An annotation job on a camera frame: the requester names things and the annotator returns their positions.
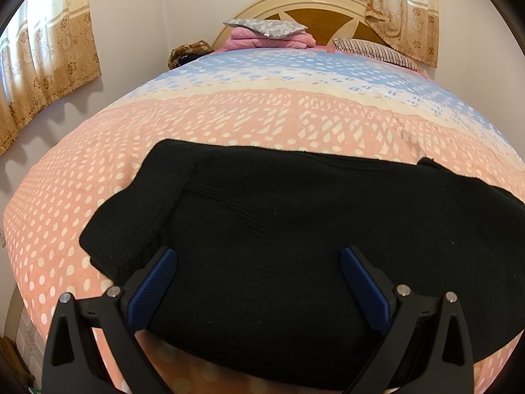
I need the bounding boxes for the striped pillow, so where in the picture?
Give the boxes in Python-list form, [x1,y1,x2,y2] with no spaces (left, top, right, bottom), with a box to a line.
[333,38,421,70]

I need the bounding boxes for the black pants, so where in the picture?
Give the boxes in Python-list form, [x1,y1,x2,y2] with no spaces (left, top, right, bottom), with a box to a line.
[79,139,525,390]

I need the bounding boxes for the folded pink blanket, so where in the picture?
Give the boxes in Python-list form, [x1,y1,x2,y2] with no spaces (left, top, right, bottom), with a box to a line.
[215,29,316,52]

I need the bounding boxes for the brown wooden furniture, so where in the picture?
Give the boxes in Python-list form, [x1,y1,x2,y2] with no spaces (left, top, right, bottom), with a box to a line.
[0,337,35,390]

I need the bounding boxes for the bed with pink patterned cover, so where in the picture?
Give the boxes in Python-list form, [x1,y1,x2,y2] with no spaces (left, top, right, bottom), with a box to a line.
[2,47,525,394]

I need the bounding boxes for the wide beige floral curtain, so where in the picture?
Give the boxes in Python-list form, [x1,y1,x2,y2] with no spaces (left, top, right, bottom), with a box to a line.
[0,0,102,157]

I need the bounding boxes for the grey patterned pillow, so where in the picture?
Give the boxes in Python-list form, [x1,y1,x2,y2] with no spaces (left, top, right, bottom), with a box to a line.
[222,19,308,39]

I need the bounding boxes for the cream and brown headboard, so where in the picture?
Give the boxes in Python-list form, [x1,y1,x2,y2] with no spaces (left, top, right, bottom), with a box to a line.
[211,0,384,50]

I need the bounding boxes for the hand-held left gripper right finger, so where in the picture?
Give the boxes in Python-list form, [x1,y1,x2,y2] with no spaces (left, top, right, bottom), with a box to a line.
[340,245,475,394]

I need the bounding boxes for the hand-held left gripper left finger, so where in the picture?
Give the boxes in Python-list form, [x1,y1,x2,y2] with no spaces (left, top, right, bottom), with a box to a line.
[41,246,179,394]

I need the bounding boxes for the brown patterned bag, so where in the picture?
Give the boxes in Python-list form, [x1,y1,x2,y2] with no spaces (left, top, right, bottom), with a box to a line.
[167,40,214,70]

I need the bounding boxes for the beige floral curtain behind headboard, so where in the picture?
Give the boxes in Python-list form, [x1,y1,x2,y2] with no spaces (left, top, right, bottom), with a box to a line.
[273,0,439,68]

